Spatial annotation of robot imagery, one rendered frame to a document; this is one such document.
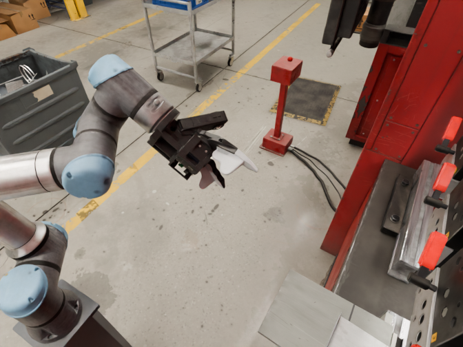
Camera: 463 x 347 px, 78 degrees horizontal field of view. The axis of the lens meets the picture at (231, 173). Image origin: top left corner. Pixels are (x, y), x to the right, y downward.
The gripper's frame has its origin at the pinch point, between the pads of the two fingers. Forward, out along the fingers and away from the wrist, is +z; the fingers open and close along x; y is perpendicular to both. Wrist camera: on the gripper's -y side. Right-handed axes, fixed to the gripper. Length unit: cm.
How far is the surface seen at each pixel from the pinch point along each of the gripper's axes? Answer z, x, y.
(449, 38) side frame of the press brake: 25, 18, -77
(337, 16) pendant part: -2, -9, -90
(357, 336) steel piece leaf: 43.4, 0.2, 10.8
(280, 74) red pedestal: 5, -90, -139
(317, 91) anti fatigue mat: 62, -163, -250
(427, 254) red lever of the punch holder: 27.5, 22.9, 0.5
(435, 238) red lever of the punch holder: 26.7, 24.2, -2.1
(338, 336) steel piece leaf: 40.2, -1.8, 13.1
